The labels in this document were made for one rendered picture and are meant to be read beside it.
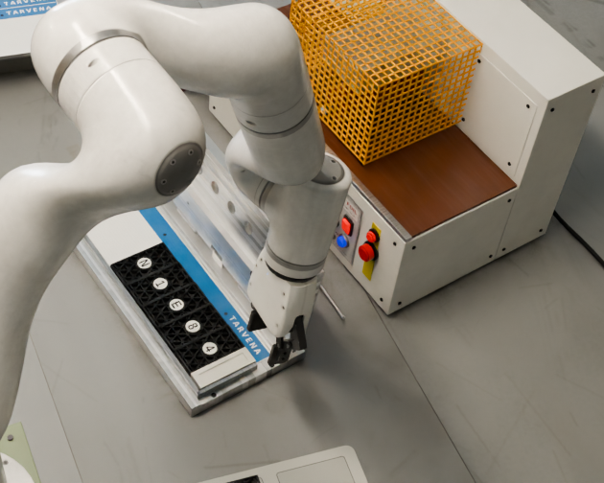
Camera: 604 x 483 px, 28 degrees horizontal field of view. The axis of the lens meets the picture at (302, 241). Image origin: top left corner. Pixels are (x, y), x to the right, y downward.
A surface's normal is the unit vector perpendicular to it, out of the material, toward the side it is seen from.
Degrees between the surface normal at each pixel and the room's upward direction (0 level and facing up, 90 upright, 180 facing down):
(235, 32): 36
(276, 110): 101
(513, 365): 0
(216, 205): 83
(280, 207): 78
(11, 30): 0
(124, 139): 47
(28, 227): 67
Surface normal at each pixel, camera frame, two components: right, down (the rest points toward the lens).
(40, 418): 0.10, -0.65
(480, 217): 0.57, 0.66
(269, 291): -0.86, 0.17
